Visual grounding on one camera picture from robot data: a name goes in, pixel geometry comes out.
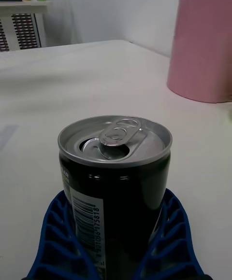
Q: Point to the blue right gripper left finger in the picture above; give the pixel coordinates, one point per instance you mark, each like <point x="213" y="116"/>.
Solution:
<point x="56" y="243"/>

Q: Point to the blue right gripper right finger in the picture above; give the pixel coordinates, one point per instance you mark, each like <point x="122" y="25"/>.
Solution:
<point x="170" y="243"/>

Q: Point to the black drink can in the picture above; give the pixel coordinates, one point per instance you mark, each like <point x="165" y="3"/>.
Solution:
<point x="116" y="188"/>

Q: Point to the pink plastic waste bin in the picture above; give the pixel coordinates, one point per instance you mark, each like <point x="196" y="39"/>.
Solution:
<point x="201" y="38"/>

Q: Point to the white cabinet with drawer racks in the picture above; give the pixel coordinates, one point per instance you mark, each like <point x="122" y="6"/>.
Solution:
<point x="21" y="27"/>

